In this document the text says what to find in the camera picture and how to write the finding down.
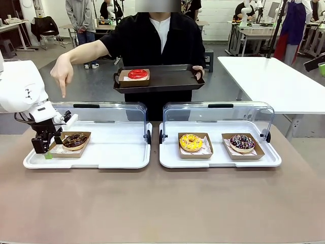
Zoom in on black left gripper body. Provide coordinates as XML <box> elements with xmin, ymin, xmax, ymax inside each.
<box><xmin>31</xmin><ymin>118</ymin><xmax>63</xmax><ymax>143</ymax></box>

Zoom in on person's right forearm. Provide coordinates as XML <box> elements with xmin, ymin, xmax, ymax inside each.
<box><xmin>59</xmin><ymin>39</ymin><xmax>110</xmax><ymax>64</ymax></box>

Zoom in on person's right hand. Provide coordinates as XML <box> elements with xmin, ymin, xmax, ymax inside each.
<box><xmin>50</xmin><ymin>54</ymin><xmax>75</xmax><ymax>99</ymax></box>

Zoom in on purple sprinkled chocolate donut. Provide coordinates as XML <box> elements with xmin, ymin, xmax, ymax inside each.
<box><xmin>230</xmin><ymin>134</ymin><xmax>256</xmax><ymax>153</ymax></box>

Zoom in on brown cardboard donut tray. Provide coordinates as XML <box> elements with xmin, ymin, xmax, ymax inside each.
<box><xmin>118</xmin><ymin>69</ymin><xmax>151</xmax><ymax>88</ymax></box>
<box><xmin>48</xmin><ymin>131</ymin><xmax>91</xmax><ymax>159</ymax></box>
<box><xmin>221</xmin><ymin>133</ymin><xmax>266</xmax><ymax>160</ymax></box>
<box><xmin>177</xmin><ymin>132</ymin><xmax>214</xmax><ymax>160</ymax></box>

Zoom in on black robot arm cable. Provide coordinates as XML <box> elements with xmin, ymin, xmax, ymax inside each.
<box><xmin>14</xmin><ymin>111</ymin><xmax>36</xmax><ymax>127</ymax></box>

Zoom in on black tripod stand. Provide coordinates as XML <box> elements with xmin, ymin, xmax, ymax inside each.
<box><xmin>265</xmin><ymin>0</ymin><xmax>289</xmax><ymax>58</ymax></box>

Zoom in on grey plastic stool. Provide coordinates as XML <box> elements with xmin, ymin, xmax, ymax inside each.
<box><xmin>0</xmin><ymin>39</ymin><xmax>17</xmax><ymax>58</ymax></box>

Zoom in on person in black shirt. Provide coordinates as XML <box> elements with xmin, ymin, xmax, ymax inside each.
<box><xmin>99</xmin><ymin>0</ymin><xmax>207</xmax><ymax>121</ymax></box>

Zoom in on yellow sprinkled donut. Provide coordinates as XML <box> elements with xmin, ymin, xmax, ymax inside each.
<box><xmin>179</xmin><ymin>134</ymin><xmax>203</xmax><ymax>153</ymax></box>

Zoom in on black stool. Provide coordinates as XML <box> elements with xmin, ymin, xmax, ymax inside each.
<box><xmin>204</xmin><ymin>49</ymin><xmax>215</xmax><ymax>73</ymax></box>

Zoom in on grey workbench table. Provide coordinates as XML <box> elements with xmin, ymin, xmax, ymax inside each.
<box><xmin>228</xmin><ymin>21</ymin><xmax>282</xmax><ymax>57</ymax></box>

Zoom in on bystander in grey hoodie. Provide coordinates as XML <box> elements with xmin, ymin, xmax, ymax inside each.
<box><xmin>65</xmin><ymin>0</ymin><xmax>100</xmax><ymax>70</ymax></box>

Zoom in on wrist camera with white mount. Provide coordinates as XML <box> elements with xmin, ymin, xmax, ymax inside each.
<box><xmin>60</xmin><ymin>110</ymin><xmax>79</xmax><ymax>128</ymax></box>

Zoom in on bystander in blue apron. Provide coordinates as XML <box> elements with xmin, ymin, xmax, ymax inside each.
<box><xmin>274</xmin><ymin>0</ymin><xmax>307</xmax><ymax>66</ymax></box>

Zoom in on clear display case lid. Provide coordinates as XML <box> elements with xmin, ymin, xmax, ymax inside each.
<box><xmin>162</xmin><ymin>101</ymin><xmax>275</xmax><ymax>143</ymax></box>
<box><xmin>49</xmin><ymin>101</ymin><xmax>152</xmax><ymax>145</ymax></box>

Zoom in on large white table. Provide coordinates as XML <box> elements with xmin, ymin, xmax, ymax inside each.
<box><xmin>217</xmin><ymin>55</ymin><xmax>325</xmax><ymax>139</ymax></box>

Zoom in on person's left hand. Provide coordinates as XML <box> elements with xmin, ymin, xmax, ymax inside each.
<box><xmin>192</xmin><ymin>65</ymin><xmax>205</xmax><ymax>80</ymax></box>

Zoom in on white display case tray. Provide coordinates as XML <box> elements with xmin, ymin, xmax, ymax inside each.
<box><xmin>22</xmin><ymin>120</ymin><xmax>153</xmax><ymax>170</ymax></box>
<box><xmin>159</xmin><ymin>120</ymin><xmax>282</xmax><ymax>168</ymax></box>

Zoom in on chair draped with black jacket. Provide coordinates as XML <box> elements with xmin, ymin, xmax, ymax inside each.
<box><xmin>30</xmin><ymin>16</ymin><xmax>66</xmax><ymax>51</ymax></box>

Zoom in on white desk with metal legs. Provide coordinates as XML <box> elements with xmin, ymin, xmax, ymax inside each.
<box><xmin>0</xmin><ymin>20</ymin><xmax>35</xmax><ymax>52</ymax></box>

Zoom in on bystander in black clothes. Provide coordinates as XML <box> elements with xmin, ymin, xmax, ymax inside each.
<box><xmin>100</xmin><ymin>0</ymin><xmax>123</xmax><ymax>20</ymax></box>

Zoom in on red glazed donut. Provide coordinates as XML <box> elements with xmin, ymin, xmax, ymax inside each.
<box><xmin>127</xmin><ymin>68</ymin><xmax>150</xmax><ymax>79</ymax></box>

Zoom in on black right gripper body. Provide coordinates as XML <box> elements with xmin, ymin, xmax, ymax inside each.
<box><xmin>304</xmin><ymin>56</ymin><xmax>325</xmax><ymax>73</ymax></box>

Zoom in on black serving tray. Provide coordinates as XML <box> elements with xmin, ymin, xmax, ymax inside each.
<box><xmin>113</xmin><ymin>64</ymin><xmax>206</xmax><ymax>94</ymax></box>

